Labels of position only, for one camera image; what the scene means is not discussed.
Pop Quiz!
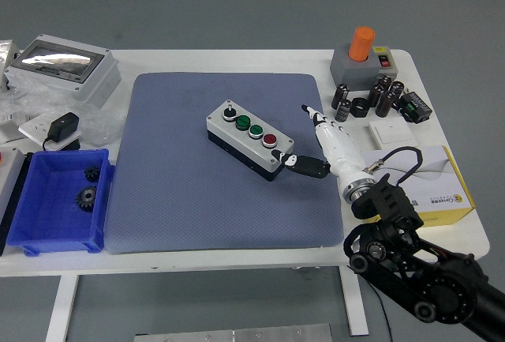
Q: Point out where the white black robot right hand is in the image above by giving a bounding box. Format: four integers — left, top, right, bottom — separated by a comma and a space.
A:
271, 103, 375, 190

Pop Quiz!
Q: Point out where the grey four-button control box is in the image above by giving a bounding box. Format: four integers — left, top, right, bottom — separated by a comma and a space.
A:
205, 99, 296, 183

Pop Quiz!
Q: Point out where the grey block holder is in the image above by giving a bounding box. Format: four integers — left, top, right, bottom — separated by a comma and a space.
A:
329, 43, 382, 92

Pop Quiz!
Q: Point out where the black module with green terminal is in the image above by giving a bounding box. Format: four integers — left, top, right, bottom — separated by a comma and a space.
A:
398, 91, 433, 124

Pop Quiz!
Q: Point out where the white yellow cardboard box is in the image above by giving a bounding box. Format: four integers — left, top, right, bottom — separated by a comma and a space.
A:
361, 145, 477, 227

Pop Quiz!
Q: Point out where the orange cylinder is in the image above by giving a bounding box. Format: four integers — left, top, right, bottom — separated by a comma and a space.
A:
347, 25, 376, 63

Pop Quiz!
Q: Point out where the white table leg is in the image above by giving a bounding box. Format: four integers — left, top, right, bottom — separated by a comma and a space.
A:
339, 266, 370, 337
45, 274, 80, 342

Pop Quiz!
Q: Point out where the grey-blue table mat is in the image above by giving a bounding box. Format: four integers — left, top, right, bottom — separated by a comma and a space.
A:
104, 72, 345, 255

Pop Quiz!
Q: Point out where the grey metal plate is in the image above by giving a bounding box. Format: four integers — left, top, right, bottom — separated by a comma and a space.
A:
133, 322, 332, 342

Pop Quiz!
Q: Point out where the clear plastic bag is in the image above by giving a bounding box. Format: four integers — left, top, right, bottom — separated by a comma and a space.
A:
0, 77, 123, 145

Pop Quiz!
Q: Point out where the large black gear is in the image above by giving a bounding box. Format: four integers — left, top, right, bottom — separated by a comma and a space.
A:
74, 185, 99, 213

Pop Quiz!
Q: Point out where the black power adapter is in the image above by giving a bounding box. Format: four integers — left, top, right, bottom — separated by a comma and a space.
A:
41, 111, 82, 152

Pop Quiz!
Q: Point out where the blue plastic bin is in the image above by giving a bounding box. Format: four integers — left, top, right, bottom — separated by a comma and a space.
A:
6, 148, 116, 257

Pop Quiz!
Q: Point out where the black ring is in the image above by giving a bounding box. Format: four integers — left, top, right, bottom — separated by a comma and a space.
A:
350, 97, 368, 118

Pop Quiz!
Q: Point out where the white wall switch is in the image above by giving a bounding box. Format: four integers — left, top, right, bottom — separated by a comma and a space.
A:
368, 119, 418, 150

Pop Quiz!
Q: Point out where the grey red-black switch box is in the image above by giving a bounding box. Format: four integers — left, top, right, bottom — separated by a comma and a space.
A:
372, 46, 400, 82

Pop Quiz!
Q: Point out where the black cable under table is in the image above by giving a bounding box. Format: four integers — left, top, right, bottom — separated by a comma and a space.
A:
368, 282, 395, 342

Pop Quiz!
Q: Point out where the grey enclosure with clear lid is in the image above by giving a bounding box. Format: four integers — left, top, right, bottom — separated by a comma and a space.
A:
3, 33, 122, 110

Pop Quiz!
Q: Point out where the white wall socket plate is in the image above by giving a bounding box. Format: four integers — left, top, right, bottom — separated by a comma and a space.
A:
17, 115, 82, 148

